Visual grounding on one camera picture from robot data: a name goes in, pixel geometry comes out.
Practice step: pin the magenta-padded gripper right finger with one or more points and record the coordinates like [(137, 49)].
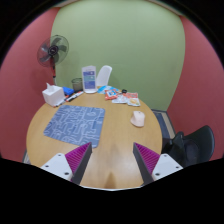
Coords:
[(166, 166)]

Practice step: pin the blue patterned mouse pad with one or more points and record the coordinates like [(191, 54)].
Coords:
[(75, 125)]

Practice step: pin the red snack packet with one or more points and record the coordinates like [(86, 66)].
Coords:
[(110, 94)]

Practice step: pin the blue floor mat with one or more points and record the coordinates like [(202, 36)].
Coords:
[(164, 123)]

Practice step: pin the blue whiteboard eraser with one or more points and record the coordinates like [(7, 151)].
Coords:
[(68, 91)]

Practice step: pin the blue snack packet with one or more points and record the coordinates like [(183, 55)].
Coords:
[(104, 89)]

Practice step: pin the black office chair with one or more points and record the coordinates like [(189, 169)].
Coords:
[(196, 143)]

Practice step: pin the dark mesh waste bin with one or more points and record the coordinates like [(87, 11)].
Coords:
[(77, 84)]

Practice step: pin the orange food picture packet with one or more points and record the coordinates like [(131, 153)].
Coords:
[(133, 100)]

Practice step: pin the pale pink computer mouse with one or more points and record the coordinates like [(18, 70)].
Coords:
[(137, 119)]

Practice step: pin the white snack packet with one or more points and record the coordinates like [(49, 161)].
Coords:
[(119, 99)]

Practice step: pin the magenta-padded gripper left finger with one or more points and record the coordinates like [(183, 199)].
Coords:
[(56, 165)]

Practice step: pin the white sign stand blue cards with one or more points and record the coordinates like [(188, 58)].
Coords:
[(89, 79)]

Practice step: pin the black marker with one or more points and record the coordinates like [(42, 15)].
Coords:
[(71, 98)]

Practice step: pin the white tissue box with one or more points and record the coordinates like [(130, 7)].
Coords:
[(53, 95)]

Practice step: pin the black standing fan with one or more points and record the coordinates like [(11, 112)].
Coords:
[(52, 50)]

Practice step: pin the small black object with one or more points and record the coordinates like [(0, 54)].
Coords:
[(124, 90)]

